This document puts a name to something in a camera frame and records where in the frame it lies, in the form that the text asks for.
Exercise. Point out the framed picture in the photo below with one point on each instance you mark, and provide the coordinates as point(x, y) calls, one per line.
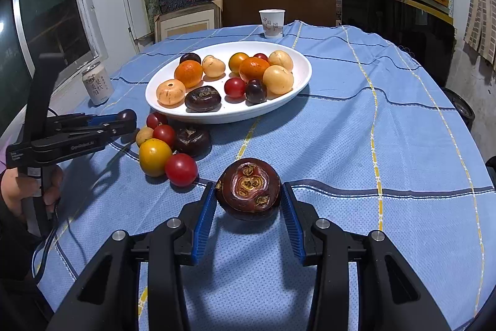
point(186, 22)

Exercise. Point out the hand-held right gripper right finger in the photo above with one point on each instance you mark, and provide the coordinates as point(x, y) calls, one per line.
point(292, 226)

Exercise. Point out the small yellow loquat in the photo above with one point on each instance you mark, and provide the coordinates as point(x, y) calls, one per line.
point(143, 136)

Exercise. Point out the white drink can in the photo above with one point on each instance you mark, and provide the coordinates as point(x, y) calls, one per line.
point(97, 84)

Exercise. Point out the aluminium frame window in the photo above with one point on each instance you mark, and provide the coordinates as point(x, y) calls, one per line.
point(50, 17)

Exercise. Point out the large orange mandarin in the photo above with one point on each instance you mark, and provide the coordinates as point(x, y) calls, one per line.
point(188, 73)

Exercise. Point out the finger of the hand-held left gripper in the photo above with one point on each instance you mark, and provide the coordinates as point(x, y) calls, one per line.
point(104, 118)
point(116, 130)

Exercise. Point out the white oval plate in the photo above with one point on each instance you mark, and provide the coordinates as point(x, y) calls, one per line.
point(232, 114)

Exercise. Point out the white board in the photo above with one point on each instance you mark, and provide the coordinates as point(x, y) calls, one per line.
point(130, 1)

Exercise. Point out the white paper cup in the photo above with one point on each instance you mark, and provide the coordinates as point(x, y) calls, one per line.
point(272, 22)

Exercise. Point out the person's left hand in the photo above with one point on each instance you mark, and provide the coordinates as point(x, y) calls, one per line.
point(13, 191)

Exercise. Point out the dark brown mangosteen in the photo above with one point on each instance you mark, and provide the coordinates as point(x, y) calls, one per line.
point(248, 189)
point(202, 98)
point(192, 141)

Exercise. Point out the yellow-orange round fruit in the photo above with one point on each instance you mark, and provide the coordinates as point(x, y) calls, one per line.
point(237, 61)
point(155, 157)

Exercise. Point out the lumpy pale yellow fruit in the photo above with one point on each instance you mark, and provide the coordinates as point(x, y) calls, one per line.
point(213, 66)

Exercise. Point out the black round object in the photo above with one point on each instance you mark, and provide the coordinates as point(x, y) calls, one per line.
point(461, 108)

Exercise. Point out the red cherry tomato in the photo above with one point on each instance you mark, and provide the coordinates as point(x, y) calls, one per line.
point(260, 56)
point(181, 169)
point(235, 88)
point(164, 135)
point(155, 119)

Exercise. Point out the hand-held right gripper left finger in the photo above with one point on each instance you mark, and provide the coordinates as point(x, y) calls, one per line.
point(203, 226)

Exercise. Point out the brown wooden board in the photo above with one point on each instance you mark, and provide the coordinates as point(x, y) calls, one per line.
point(240, 11)

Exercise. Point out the dark purple plum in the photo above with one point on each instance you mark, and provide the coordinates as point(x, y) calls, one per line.
point(190, 57)
point(255, 91)
point(127, 116)

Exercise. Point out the tan orange persimmon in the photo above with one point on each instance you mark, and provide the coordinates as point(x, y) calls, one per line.
point(170, 92)

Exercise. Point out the blue checked tablecloth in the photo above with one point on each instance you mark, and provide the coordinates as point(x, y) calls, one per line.
point(348, 160)

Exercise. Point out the large pale yellow fruit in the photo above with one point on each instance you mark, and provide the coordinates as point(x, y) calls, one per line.
point(281, 59)
point(278, 79)

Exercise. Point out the person's left forearm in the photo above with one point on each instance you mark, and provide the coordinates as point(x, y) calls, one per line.
point(11, 238)

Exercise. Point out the beige checked curtain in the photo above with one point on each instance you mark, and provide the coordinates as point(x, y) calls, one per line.
point(480, 20)

